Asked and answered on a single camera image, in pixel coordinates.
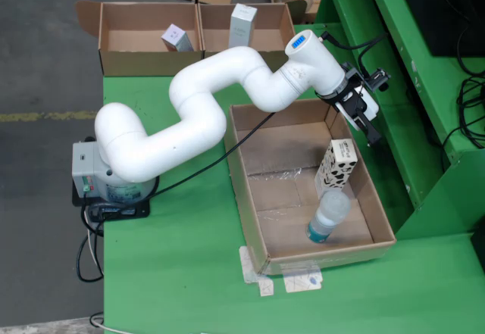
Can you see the shallow cardboard tray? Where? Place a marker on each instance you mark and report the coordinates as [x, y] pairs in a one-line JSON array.
[[288, 231]]

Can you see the white printed tape patch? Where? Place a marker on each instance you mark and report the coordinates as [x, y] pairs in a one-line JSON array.
[[248, 266], [303, 283]]

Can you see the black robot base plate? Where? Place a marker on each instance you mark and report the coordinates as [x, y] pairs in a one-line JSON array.
[[140, 213]]

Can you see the grey robot control box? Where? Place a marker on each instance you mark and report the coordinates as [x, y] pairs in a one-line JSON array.
[[85, 167]]

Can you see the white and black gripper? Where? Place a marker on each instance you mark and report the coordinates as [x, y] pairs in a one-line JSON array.
[[373, 108]]

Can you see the small lilac product box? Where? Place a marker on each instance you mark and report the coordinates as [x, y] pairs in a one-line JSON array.
[[176, 38]]

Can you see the open brown cardboard box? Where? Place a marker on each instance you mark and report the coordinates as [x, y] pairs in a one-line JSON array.
[[273, 35], [144, 61]]

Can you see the cow print carton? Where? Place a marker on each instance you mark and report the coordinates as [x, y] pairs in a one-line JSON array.
[[337, 167]]

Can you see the tall white product box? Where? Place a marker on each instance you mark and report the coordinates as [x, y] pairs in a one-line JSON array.
[[242, 27]]

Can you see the clear bottle with teal label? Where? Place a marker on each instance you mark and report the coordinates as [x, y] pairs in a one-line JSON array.
[[329, 209]]

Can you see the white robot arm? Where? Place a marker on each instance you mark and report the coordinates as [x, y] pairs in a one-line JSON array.
[[197, 95]]

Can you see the green metal shelf unit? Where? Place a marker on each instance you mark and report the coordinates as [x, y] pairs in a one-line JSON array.
[[417, 122]]

